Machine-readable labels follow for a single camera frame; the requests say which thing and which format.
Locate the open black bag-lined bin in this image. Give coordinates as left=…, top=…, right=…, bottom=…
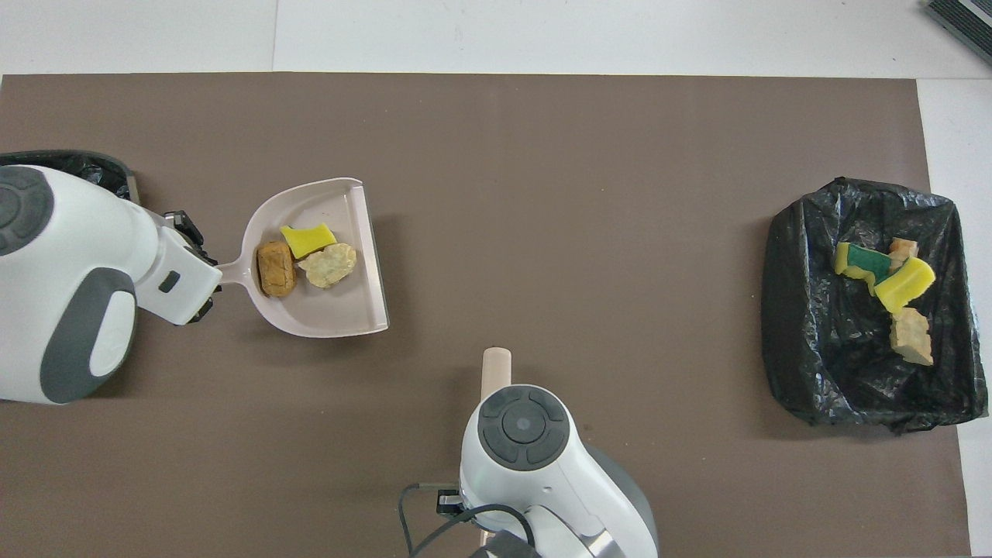
left=761, top=177, right=989, bottom=435

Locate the brown table mat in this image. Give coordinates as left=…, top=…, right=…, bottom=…
left=0, top=72, right=973, bottom=558

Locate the small yellow sponge piece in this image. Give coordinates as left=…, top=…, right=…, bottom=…
left=279, top=223, right=339, bottom=260

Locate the right black trash bag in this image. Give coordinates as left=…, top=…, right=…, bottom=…
left=0, top=150, right=140, bottom=204

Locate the grey ribbed panel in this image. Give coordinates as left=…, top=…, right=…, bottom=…
left=922, top=0, right=992, bottom=67

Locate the beige plastic dustpan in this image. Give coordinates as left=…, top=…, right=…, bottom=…
left=215, top=177, right=390, bottom=339

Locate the large yellow sponge piece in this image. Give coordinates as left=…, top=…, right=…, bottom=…
left=873, top=257, right=937, bottom=315

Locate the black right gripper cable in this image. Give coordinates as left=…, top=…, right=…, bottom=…
left=398, top=483, right=537, bottom=558

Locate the green and yellow sponge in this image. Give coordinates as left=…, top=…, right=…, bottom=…
left=833, top=242, right=904, bottom=284

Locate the brown bread roll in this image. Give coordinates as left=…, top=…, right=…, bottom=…
left=256, top=240, right=298, bottom=298

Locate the pale torn bread piece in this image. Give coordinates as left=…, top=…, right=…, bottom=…
left=298, top=243, right=359, bottom=291
left=889, top=308, right=935, bottom=367

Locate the beige hand brush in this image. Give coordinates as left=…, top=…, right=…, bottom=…
left=480, top=347, right=513, bottom=404

